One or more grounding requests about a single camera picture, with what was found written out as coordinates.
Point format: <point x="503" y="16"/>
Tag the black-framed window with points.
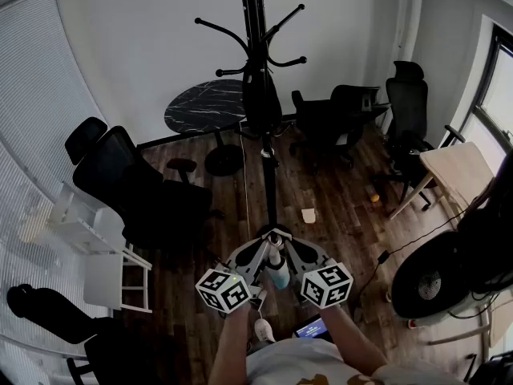
<point x="499" y="90"/>

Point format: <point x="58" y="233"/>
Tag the small yellow object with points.
<point x="375" y="198"/>

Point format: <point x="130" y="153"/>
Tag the phone with blue screen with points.
<point x="312" y="329"/>

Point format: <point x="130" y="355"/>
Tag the person's right forearm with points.
<point x="348" y="343"/>

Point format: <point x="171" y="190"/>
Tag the white wall pipe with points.
<point x="409" y="22"/>

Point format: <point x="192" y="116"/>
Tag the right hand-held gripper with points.
<point x="326" y="287"/>

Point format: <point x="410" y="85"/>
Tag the black coat rack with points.
<point x="251" y="14"/>

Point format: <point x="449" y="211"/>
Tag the white shelf unit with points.
<point x="100" y="231"/>

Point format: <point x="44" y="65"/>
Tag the large black office chair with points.
<point x="132" y="191"/>

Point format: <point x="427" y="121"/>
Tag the black mesh chair with headrest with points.
<point x="406" y="110"/>

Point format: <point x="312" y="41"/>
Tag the person's left forearm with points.
<point x="230" y="343"/>

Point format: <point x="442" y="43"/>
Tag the beige paper scrap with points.
<point x="308" y="216"/>

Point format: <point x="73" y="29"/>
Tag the black padded chair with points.
<point x="48" y="315"/>

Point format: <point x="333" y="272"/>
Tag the black round fan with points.
<point x="429" y="283"/>

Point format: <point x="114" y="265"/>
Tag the black low-back office chair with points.
<point x="324" y="122"/>

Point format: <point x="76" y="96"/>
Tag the person's left white shoe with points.
<point x="264" y="330"/>

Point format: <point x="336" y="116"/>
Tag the person's white shirt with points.
<point x="300" y="363"/>

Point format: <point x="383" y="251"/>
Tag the white window blinds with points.
<point x="36" y="94"/>

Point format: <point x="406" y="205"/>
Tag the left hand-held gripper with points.
<point x="224" y="291"/>

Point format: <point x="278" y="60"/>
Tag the light wooden desk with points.
<point x="453" y="171"/>

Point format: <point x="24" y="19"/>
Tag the round black marble table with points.
<point x="204" y="106"/>

